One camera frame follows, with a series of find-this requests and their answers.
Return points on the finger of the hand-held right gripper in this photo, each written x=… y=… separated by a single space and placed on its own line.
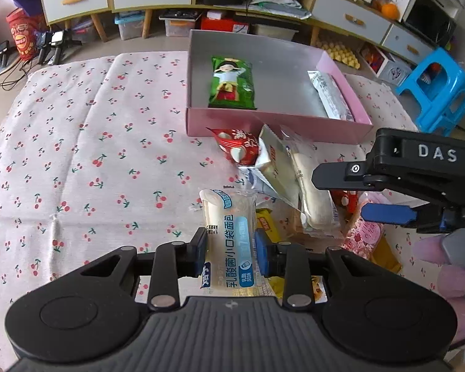
x=333 y=176
x=387 y=214

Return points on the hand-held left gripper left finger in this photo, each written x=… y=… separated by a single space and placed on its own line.
x=201 y=254

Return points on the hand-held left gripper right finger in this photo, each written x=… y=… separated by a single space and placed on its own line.
x=261 y=254

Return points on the clear long bread packet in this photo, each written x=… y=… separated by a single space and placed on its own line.
x=314 y=190

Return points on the yellow snack packet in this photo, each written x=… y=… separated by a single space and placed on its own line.
x=266 y=223

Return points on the pink snack packet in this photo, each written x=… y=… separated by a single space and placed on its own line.
x=362 y=234

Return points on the blue white bread packet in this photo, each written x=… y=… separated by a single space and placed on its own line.
x=226 y=221

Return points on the golden snack packet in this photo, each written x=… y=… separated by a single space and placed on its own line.
x=387 y=255

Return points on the silver white snack packet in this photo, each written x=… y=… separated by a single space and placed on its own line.
x=273 y=162

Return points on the red snack packet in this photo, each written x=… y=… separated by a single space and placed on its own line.
x=236 y=145

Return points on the pink cardboard box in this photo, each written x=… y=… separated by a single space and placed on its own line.
x=255 y=85

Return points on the person's right hand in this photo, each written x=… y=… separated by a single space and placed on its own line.
x=455 y=286

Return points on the blue plastic stool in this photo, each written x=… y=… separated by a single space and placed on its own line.
x=441 y=85

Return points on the white clear snack packet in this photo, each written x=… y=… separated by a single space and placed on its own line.
x=331 y=95

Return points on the white printed box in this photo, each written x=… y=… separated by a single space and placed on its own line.
x=387 y=68

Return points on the small grey cabinet drawer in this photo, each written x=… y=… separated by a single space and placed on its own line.
x=409 y=46

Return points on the yellow egg tray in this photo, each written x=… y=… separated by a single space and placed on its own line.
x=341 y=52

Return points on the green cartoon snack packet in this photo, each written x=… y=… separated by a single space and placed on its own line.
x=231 y=83

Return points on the black microwave oven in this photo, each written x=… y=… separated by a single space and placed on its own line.
x=426 y=17

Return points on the orange fruit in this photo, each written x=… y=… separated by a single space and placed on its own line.
x=390 y=11

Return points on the cherry print blanket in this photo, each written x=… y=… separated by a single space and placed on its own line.
x=81 y=155

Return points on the translucent plastic box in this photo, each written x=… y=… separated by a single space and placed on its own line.
x=273 y=30

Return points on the pile of plastic bags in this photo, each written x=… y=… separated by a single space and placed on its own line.
x=279 y=4

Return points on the red flat box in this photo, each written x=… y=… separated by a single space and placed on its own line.
x=224 y=26

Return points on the black lid storage bin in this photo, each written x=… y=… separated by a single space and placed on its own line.
x=178 y=25

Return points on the blue lid storage bin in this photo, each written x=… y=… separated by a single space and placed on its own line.
x=128 y=27

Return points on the black tripod devices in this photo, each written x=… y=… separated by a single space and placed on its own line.
x=52 y=44

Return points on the red printed bag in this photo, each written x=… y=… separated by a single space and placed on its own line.
x=21 y=35

